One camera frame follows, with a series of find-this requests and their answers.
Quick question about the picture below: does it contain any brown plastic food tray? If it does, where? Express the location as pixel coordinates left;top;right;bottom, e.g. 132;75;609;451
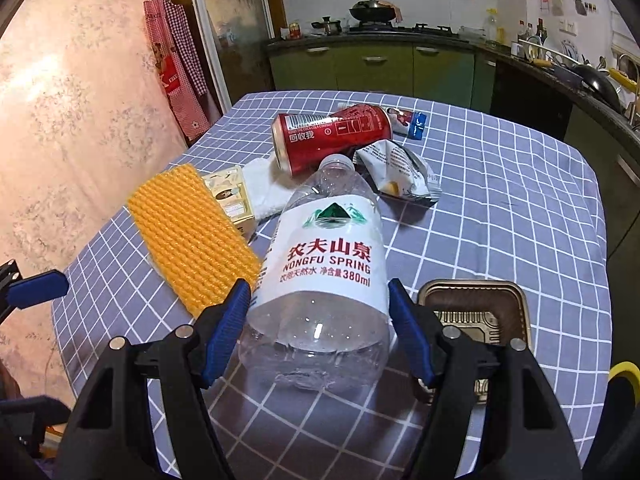
415;278;534;406

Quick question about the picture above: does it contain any toothpaste tube with blue end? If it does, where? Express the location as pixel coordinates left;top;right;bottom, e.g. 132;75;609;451
336;102;429;141

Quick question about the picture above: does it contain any red checkered apron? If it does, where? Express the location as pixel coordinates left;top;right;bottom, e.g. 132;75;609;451
143;0;209;142

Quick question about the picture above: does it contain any orange foam fruit net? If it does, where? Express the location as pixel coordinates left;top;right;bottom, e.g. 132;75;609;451
127;164;262;318

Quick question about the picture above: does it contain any black wok with lid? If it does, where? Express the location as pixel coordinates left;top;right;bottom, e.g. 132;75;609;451
349;0;397;24

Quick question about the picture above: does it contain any red soda can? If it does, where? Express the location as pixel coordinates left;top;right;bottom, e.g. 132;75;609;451
271;103;393;177

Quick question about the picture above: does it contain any yellow rimmed black trash bin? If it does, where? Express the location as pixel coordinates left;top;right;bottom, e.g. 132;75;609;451
608;361;640;405

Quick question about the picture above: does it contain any white paper napkin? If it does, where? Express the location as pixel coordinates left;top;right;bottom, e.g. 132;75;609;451
242;153;300;222

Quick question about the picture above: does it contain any small cream carton box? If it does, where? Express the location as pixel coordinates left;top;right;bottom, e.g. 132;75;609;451
203;166;257;240

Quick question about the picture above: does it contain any clear plastic water bottle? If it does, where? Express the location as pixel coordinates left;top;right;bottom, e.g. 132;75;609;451
239;154;390;391

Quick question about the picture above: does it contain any crumpled silver snack wrapper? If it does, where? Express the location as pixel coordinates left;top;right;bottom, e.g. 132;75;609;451
352;140;442;204

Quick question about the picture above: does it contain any black wok by sink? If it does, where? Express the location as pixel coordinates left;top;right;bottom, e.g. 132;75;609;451
570;64;624;114

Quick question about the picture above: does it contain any red jar on counter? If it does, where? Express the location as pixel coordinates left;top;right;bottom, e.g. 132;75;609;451
288;22;303;40

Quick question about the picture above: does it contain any small black pot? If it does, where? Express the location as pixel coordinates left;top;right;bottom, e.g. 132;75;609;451
311;16;343;37

